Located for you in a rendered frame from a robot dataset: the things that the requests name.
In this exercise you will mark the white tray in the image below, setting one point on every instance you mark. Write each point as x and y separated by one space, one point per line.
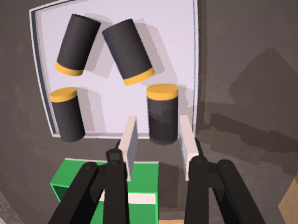
169 32

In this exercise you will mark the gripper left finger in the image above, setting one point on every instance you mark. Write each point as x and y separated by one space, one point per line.
78 207

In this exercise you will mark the green open box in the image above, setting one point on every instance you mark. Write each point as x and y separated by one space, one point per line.
142 190

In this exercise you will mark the dark grey cylinder with yellow top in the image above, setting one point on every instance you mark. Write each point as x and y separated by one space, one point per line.
67 114
162 105
76 45
128 52

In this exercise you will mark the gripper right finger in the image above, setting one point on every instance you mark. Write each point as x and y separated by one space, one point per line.
235 203

